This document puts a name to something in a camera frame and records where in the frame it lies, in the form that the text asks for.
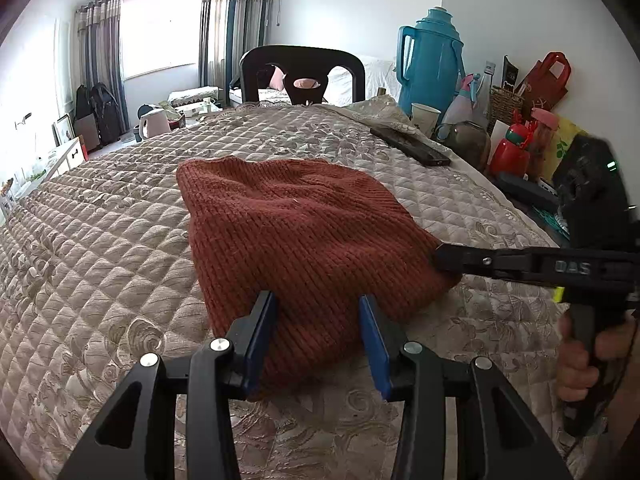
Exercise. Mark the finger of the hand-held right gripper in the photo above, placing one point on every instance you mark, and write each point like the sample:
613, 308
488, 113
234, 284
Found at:
470, 259

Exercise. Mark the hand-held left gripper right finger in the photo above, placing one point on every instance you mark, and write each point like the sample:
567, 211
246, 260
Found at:
372, 345

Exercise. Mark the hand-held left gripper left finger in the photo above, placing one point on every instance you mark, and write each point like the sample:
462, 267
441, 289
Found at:
260, 340

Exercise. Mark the rust knitted sweater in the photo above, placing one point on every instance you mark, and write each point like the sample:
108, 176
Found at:
300, 240

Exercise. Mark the person's right hand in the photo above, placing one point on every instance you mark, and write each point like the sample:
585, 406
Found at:
575, 375

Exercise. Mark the teal woven mat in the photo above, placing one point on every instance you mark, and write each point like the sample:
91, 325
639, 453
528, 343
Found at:
557, 225

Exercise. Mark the yellow leaf-print bag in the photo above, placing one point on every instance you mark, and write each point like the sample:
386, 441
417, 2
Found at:
567, 145

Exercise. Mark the pink-lidded jar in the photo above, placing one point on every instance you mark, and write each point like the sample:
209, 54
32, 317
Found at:
544, 135

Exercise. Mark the red water bottle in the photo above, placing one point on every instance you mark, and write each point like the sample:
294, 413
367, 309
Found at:
509, 152

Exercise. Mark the smoky glass teapot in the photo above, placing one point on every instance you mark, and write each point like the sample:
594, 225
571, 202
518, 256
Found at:
465, 145

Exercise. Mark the red gift bag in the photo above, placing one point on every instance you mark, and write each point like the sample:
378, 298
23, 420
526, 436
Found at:
545, 85

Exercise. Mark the wicker basket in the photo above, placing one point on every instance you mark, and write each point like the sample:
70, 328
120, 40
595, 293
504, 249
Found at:
505, 107

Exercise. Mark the black remote control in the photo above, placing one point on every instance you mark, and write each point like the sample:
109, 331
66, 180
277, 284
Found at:
410, 146

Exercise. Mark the paper cup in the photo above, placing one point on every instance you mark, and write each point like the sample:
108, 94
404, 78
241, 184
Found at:
425, 120

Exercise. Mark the black gift box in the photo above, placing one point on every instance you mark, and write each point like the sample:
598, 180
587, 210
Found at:
510, 75

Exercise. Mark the pastel spray bottle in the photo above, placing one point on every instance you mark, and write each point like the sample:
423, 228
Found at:
467, 102

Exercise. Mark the beige quilted blanket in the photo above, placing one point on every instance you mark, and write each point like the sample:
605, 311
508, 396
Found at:
100, 260

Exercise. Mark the white sofa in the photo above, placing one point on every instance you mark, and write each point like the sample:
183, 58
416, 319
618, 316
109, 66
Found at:
375, 77

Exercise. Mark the teal thermos jug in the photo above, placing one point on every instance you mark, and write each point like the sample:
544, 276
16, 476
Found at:
430, 55

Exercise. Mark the pink pillow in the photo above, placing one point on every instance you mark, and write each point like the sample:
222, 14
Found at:
306, 83

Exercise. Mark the white electric kettle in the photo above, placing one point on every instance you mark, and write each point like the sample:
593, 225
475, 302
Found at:
152, 124

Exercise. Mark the low coffee table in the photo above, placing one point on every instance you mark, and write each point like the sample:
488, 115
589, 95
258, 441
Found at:
192, 97

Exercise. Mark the black chair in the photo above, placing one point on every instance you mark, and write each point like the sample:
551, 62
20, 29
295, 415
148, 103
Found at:
300, 55

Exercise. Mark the white low cabinet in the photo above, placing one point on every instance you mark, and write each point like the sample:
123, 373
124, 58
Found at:
60, 160

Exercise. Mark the black backpack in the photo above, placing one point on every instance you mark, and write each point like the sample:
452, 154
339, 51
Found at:
107, 115
83, 102

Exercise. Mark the framed picture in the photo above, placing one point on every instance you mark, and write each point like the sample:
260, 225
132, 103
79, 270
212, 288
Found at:
64, 131

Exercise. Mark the grey striped curtain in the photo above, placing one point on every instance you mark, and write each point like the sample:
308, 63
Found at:
230, 30
102, 45

